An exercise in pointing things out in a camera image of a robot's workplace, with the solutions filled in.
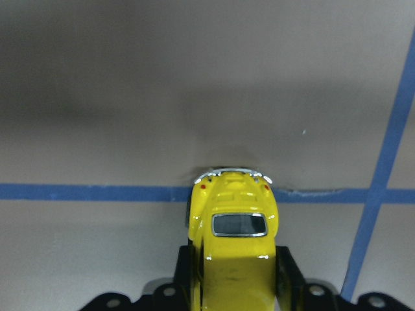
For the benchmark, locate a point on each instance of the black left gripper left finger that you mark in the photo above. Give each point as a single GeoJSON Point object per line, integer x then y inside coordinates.
{"type": "Point", "coordinates": [183, 279]}

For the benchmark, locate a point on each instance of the yellow toy beetle car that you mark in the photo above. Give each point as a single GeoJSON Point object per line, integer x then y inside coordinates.
{"type": "Point", "coordinates": [232, 225]}

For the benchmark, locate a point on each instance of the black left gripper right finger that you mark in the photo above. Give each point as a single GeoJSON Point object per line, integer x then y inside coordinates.
{"type": "Point", "coordinates": [289, 281]}

